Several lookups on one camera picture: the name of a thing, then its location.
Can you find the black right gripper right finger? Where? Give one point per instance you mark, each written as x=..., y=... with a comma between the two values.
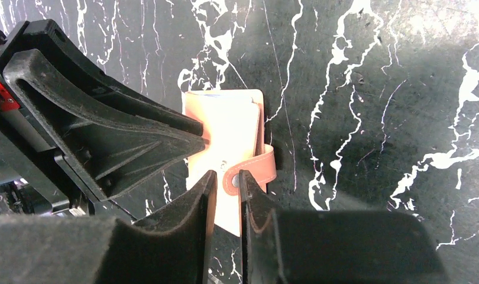
x=293, y=246

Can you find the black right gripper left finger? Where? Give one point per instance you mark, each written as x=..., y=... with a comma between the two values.
x=172, y=245

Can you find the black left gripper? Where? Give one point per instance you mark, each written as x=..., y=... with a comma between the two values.
x=110, y=138

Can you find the brown leather card holder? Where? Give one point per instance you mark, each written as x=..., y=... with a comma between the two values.
x=233, y=130

